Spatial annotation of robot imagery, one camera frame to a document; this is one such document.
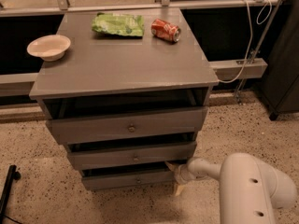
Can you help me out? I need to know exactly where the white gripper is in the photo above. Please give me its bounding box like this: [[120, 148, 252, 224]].
[[165, 161, 196, 197]]

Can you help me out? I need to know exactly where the grey bottom drawer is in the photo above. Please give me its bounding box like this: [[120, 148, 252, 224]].
[[81, 161, 174, 190]]

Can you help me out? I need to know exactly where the grey drawer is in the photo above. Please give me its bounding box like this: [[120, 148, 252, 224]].
[[81, 161, 174, 190], [47, 107, 207, 145], [67, 141, 196, 170]]

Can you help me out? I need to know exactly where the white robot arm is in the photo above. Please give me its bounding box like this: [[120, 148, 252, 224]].
[[167, 153, 297, 224]]

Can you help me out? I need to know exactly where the grey middle drawer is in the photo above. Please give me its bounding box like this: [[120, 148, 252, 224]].
[[67, 141, 196, 170]]

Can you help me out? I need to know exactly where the grey wooden drawer cabinet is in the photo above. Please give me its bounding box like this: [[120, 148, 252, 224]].
[[30, 8, 218, 190]]

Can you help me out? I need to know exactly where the grey top drawer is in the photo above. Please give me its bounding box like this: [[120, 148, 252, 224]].
[[47, 107, 207, 145]]

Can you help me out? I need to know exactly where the dark cabinet at right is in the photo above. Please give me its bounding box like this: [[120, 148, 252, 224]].
[[260, 0, 299, 120]]

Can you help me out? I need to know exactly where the red soda can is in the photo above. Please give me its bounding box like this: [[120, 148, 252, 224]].
[[151, 19, 181, 43]]

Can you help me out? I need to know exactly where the green chip bag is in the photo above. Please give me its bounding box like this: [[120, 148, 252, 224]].
[[92, 13, 144, 37]]

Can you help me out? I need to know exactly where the black floor stand leg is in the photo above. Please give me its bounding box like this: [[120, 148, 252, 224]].
[[0, 165, 21, 224]]

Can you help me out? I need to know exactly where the white bowl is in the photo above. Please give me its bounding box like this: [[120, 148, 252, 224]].
[[27, 35, 71, 62]]

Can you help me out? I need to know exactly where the thin metal diagonal rod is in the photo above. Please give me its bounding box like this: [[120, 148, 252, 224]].
[[232, 0, 283, 105]]

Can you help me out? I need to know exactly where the grey metal railing frame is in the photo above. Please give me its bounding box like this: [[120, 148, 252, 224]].
[[1, 0, 266, 99]]

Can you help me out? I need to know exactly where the white cable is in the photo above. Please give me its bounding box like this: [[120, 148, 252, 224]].
[[217, 0, 273, 85]]

